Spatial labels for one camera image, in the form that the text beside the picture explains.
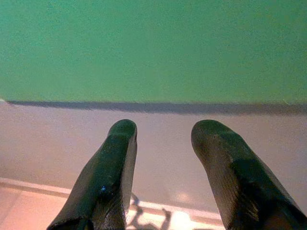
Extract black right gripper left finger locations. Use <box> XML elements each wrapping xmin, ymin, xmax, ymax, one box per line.
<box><xmin>47</xmin><ymin>119</ymin><xmax>138</xmax><ymax>230</ymax></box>

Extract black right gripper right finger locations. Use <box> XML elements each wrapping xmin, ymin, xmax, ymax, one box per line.
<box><xmin>190</xmin><ymin>119</ymin><xmax>307</xmax><ymax>230</ymax></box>

